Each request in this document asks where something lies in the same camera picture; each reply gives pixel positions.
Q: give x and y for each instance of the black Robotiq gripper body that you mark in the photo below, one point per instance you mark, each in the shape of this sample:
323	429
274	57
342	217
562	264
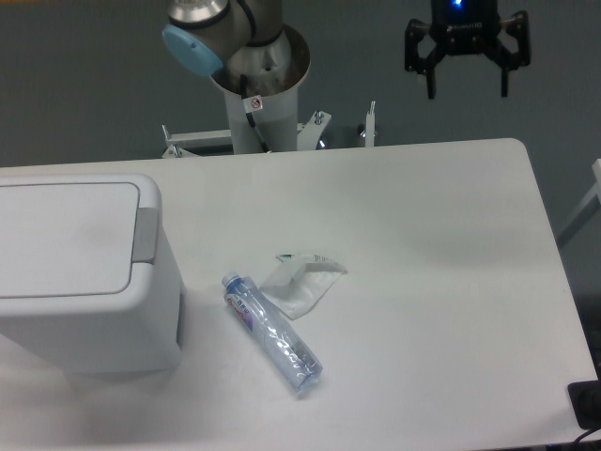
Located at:
465	27

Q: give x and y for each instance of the silver robot arm blue cap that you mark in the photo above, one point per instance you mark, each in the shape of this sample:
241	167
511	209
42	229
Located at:
245	47

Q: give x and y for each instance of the white trash can lid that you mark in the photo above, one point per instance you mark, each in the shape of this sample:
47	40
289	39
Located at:
73	239

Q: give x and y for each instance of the white trash can body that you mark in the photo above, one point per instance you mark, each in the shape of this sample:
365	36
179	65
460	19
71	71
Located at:
135	330

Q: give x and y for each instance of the clear plastic wrapper bag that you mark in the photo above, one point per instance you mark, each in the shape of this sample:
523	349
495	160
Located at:
300	281

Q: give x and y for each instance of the clear plastic water bottle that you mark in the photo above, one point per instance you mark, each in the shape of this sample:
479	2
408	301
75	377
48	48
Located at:
274	335

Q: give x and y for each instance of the black device at table corner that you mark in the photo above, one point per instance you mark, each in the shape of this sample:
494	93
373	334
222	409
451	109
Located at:
585	400

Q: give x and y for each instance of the white frame at right edge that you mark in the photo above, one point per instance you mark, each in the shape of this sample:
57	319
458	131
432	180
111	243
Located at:
583	212

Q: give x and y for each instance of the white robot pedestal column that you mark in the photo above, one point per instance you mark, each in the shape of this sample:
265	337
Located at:
259	122

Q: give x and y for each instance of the white metal mounting frame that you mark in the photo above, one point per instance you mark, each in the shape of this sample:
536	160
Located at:
310	136

